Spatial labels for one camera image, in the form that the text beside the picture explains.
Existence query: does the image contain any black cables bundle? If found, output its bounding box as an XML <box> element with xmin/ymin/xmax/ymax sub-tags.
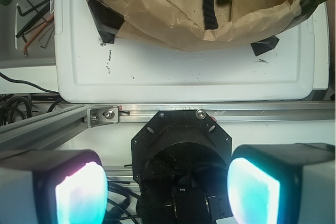
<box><xmin>0</xmin><ymin>71</ymin><xmax>64</xmax><ymax>127</ymax></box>

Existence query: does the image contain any brown paper bag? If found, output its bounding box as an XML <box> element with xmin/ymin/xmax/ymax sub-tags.
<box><xmin>95</xmin><ymin>0</ymin><xmax>319</xmax><ymax>51</ymax></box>

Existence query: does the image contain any metal corner bracket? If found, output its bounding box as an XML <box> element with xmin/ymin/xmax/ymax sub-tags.
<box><xmin>87</xmin><ymin>105</ymin><xmax>119</xmax><ymax>128</ymax></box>

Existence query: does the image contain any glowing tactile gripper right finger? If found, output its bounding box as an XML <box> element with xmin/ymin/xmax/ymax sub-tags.
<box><xmin>227</xmin><ymin>143</ymin><xmax>335</xmax><ymax>223</ymax></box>

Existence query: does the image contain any orange hex key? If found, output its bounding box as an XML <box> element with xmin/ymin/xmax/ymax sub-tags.
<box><xmin>23</xmin><ymin>14</ymin><xmax>54</xmax><ymax>57</ymax></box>

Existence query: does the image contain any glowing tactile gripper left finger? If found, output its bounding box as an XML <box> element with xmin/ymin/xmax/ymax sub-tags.
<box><xmin>1</xmin><ymin>150</ymin><xmax>108</xmax><ymax>223</ymax></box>

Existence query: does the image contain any white plastic bin lid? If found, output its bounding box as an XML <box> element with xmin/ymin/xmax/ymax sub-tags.
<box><xmin>54</xmin><ymin>0</ymin><xmax>329</xmax><ymax>104</ymax></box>

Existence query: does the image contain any black tape strip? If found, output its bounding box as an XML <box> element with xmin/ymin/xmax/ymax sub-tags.
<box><xmin>250</xmin><ymin>35</ymin><xmax>279</xmax><ymax>57</ymax></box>
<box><xmin>88</xmin><ymin>0</ymin><xmax>124</xmax><ymax>44</ymax></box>

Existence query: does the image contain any aluminium extrusion frame rail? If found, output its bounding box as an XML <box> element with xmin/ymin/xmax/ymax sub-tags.
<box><xmin>0</xmin><ymin>102</ymin><xmax>336</xmax><ymax>156</ymax></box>

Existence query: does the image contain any black tape strip right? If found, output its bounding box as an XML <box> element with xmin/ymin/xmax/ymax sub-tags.
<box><xmin>250</xmin><ymin>35</ymin><xmax>279</xmax><ymax>57</ymax></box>

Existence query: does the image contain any black tape strip left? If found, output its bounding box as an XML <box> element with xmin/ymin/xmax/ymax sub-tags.
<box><xmin>88</xmin><ymin>0</ymin><xmax>124</xmax><ymax>44</ymax></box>

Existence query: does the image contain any black hex key set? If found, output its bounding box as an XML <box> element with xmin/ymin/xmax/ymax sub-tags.
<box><xmin>15</xmin><ymin>0</ymin><xmax>53</xmax><ymax>44</ymax></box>

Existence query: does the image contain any grey plastic tool tray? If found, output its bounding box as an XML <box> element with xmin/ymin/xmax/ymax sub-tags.
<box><xmin>1</xmin><ymin>0</ymin><xmax>55</xmax><ymax>69</ymax></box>

